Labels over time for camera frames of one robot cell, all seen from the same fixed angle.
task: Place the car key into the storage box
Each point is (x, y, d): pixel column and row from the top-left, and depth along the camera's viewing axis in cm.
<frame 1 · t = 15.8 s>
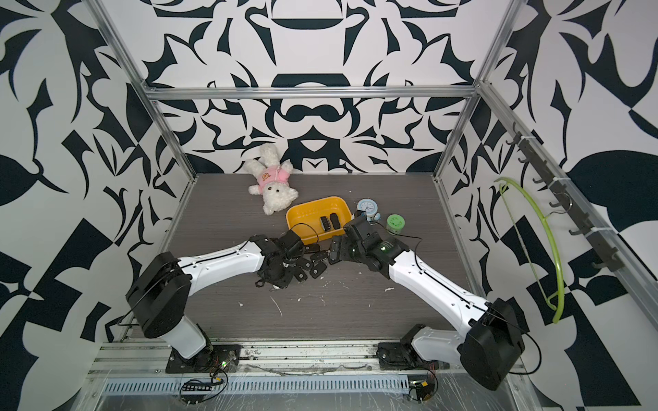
left hand: (282, 275, 87), fingers open
right hand: (341, 244, 81), fingers open
white plush bunny pink shirt: (273, 180, 110), point 9 cm above the table
yellow plastic storage box: (306, 219, 107), on the table
small blue alarm clock: (370, 207, 107), point 5 cm above the table
green lidded small jar: (395, 223, 101), point 5 cm above the table
black car key: (314, 248, 96), point 3 cm above the table
black car key 2: (318, 256, 96), point 2 cm above the table
black car key 3: (304, 263, 94), point 2 cm above the table
black car key 4: (318, 269, 93), point 2 cm above the table
black car key 5: (299, 274, 90), point 2 cm above the table

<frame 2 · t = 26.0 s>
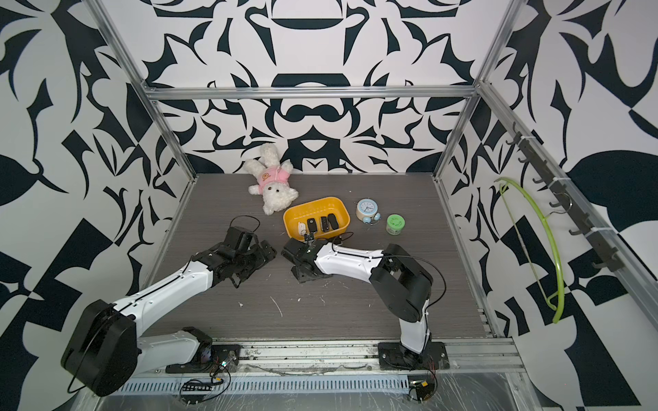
left hand: (267, 253, 87), fingers open
right hand: (309, 269, 89), fingers open
black car key 6: (312, 225, 104), point 2 cm above the table
white key fob: (302, 229, 103), point 2 cm above the table
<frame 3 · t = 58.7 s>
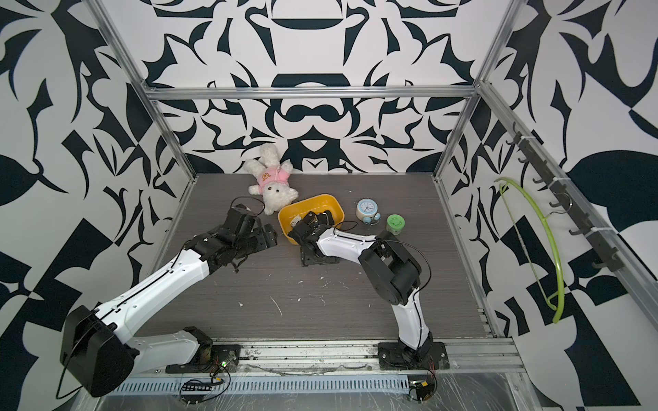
left hand: (264, 232, 82), fingers open
right hand: (317, 254, 95), fingers open
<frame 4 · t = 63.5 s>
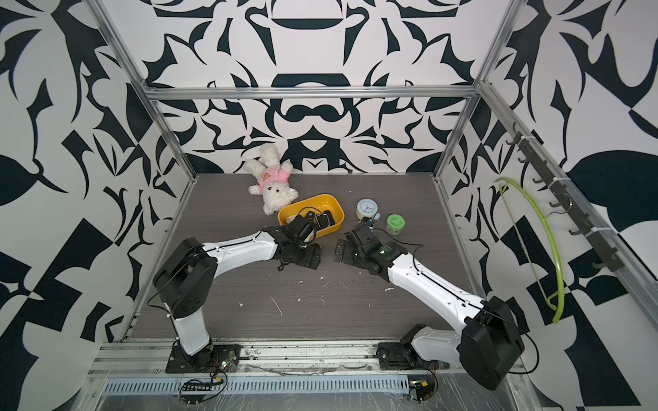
left hand: (308, 253, 92), fingers open
right hand: (346, 249, 83), fingers open
